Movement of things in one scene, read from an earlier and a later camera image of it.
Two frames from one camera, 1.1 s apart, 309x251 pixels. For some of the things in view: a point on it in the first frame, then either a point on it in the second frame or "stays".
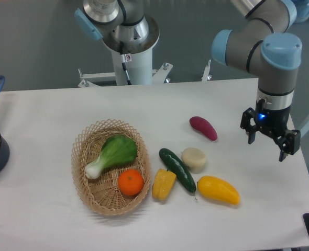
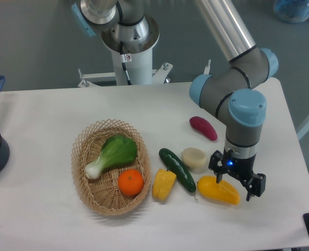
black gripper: x=274 y=122 to x=254 y=183
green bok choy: x=118 y=149 stays
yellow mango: x=218 y=189 stays
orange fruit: x=130 y=182 stays
